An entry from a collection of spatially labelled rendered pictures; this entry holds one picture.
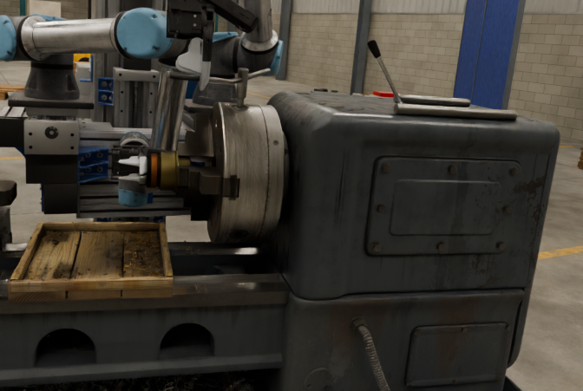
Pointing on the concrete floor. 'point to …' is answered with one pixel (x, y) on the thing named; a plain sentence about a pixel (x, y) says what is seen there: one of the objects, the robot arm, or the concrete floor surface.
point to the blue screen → (492, 41)
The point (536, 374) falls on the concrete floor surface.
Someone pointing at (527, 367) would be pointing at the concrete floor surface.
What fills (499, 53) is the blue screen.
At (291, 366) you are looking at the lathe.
